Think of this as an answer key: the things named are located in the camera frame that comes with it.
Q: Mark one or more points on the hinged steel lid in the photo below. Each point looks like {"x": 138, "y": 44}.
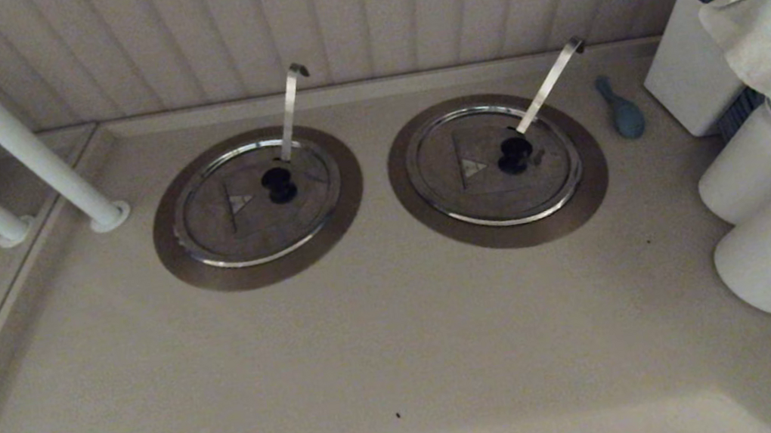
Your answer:
{"x": 489, "y": 193}
{"x": 235, "y": 231}

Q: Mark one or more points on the blue plastic spoon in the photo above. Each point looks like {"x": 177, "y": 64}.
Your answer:
{"x": 627, "y": 119}

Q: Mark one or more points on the white rectangular holder box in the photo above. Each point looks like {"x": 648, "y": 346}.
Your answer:
{"x": 692, "y": 71}

